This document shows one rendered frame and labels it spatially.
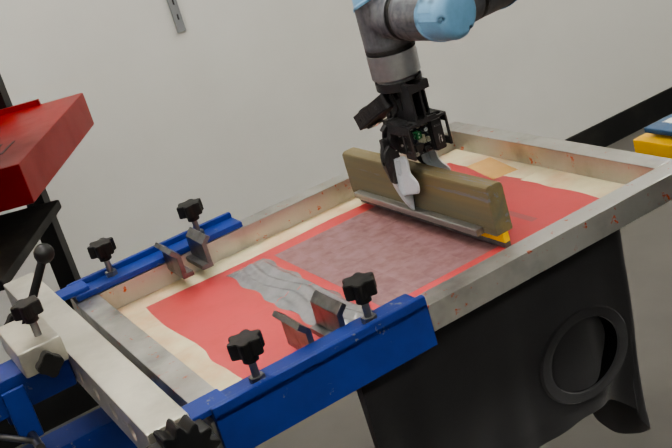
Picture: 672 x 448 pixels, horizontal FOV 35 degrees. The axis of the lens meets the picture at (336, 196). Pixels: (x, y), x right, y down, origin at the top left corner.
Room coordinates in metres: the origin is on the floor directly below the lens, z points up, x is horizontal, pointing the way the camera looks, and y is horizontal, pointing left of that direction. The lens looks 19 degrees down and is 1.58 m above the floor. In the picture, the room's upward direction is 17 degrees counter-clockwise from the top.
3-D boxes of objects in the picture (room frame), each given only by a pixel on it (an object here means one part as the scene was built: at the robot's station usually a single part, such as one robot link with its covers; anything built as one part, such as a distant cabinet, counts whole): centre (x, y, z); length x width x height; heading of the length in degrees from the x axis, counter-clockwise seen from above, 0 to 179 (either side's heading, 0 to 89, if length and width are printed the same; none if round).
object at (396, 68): (1.55, -0.14, 1.22); 0.08 x 0.08 x 0.05
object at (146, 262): (1.66, 0.31, 0.97); 0.30 x 0.05 x 0.07; 115
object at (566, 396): (1.37, -0.15, 0.77); 0.46 x 0.09 x 0.36; 115
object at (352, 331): (1.16, 0.08, 0.97); 0.30 x 0.05 x 0.07; 115
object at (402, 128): (1.54, -0.14, 1.14); 0.09 x 0.08 x 0.12; 25
